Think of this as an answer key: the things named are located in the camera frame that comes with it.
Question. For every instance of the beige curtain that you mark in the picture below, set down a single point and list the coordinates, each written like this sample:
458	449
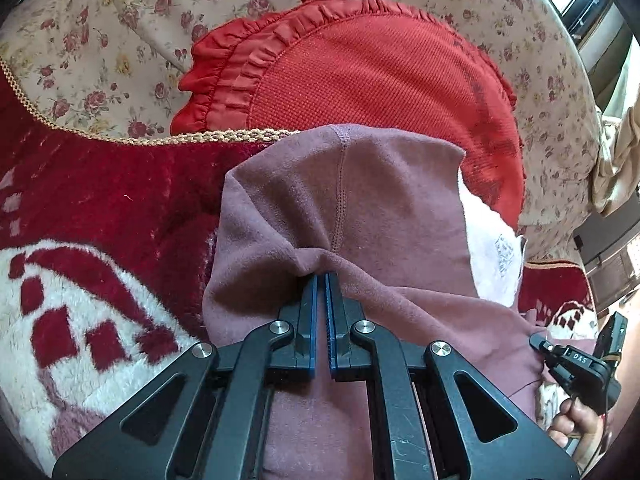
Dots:
617	160

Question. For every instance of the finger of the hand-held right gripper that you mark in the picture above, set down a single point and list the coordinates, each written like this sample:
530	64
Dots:
547	347

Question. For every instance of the mauve pink small garment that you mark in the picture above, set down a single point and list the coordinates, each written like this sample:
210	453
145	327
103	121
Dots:
380	210

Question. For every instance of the window frame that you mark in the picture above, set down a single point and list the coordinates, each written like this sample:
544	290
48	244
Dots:
600	25

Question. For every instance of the floral beige sofa cover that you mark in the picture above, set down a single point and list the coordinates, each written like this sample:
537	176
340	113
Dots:
100	35

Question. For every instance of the grey slatted unit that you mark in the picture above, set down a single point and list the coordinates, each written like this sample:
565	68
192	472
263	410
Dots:
607	270

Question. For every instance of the red and white plush blanket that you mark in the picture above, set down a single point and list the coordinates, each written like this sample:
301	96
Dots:
100	200

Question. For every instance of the person's right hand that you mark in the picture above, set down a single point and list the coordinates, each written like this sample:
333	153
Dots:
577	422

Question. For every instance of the red ruffled cushion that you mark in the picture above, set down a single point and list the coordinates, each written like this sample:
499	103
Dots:
375	75

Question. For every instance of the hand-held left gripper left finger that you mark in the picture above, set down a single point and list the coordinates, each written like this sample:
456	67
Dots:
312	320

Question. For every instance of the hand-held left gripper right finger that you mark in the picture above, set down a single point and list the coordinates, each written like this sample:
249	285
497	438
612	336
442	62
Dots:
330	320

